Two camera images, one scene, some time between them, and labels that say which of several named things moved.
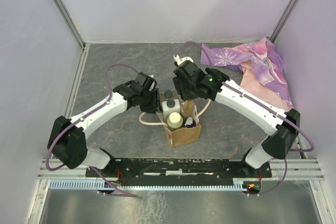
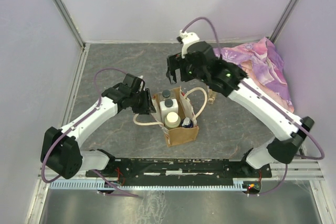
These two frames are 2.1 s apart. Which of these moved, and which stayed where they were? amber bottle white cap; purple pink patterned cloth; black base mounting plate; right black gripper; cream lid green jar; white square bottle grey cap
Moved: amber bottle white cap; right black gripper
Stayed: white square bottle grey cap; cream lid green jar; purple pink patterned cloth; black base mounting plate
